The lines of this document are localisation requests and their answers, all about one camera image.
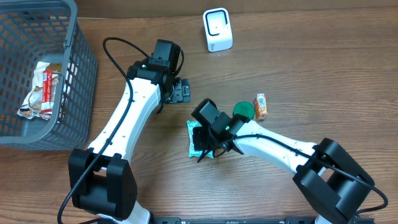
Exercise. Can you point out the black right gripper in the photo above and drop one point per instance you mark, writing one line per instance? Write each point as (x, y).
(197, 145)

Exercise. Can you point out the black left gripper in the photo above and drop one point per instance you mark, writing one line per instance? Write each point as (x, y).
(181, 91)

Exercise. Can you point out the teal wet wipes pack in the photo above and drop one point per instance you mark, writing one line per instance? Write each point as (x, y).
(200, 144)

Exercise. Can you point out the green lid jar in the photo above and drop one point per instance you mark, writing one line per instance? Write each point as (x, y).
(244, 108)

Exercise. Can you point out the orange tissue pack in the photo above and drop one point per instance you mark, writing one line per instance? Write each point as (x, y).
(260, 106)

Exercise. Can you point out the white snack bag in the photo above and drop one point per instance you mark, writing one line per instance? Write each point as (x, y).
(40, 100)

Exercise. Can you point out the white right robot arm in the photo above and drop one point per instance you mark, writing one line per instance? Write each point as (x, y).
(332, 182)

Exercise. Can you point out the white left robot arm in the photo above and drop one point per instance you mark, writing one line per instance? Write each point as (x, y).
(101, 179)

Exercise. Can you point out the white barcode scanner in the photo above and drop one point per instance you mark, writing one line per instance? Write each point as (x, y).
(218, 29)

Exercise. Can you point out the grey plastic basket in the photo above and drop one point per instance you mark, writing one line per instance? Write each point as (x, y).
(45, 31)

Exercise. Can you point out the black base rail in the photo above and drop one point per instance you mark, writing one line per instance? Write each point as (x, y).
(287, 220)

